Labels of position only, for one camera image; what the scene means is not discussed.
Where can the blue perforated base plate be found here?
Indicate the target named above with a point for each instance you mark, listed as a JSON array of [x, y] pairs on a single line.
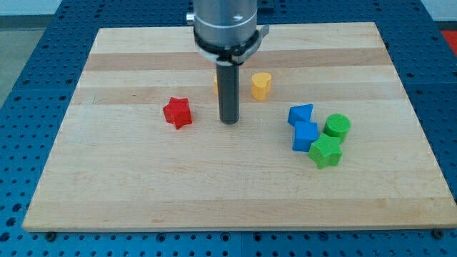
[[33, 111]]

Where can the wooden board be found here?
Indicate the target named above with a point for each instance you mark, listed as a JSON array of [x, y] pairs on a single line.
[[117, 165]]

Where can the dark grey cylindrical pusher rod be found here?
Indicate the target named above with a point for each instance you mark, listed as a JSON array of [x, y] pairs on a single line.
[[228, 93]]

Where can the blue triangle block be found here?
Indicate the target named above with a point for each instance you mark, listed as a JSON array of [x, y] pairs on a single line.
[[300, 113]]

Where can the yellow hexagon block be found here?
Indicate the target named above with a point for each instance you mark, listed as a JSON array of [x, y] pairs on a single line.
[[215, 86]]

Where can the green star block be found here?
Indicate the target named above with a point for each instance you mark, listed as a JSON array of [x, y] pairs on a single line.
[[325, 151]]

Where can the red star block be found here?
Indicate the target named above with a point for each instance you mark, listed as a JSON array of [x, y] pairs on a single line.
[[178, 113]]

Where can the blue cube block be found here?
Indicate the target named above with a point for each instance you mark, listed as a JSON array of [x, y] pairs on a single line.
[[305, 133]]

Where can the green cylinder block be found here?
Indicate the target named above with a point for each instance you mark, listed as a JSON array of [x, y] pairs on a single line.
[[337, 125]]

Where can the yellow heart block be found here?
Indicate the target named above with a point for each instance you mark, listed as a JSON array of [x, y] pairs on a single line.
[[260, 85]]

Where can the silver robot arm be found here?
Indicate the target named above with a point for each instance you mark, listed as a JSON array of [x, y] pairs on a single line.
[[226, 33]]

